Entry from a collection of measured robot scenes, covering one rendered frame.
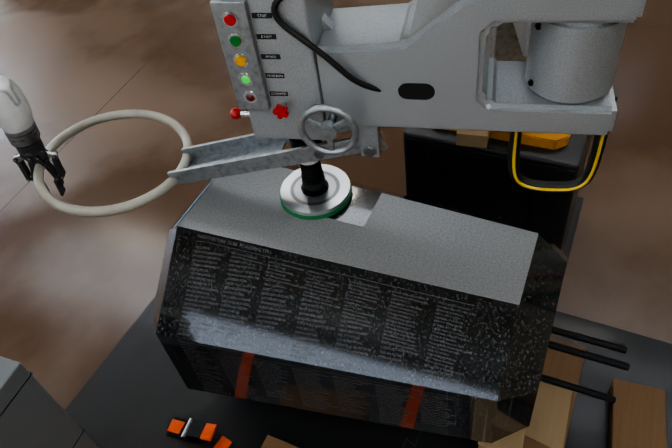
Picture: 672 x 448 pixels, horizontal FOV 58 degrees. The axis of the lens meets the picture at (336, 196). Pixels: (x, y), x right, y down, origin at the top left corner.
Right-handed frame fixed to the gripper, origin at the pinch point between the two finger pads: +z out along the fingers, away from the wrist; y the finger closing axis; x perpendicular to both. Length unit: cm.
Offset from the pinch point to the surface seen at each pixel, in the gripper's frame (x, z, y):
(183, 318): -44, 16, 44
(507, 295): -62, -10, 132
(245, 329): -51, 13, 63
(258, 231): -30, -4, 69
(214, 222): -24, -3, 55
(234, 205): -17, -3, 61
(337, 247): -39, -6, 91
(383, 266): -48, -7, 103
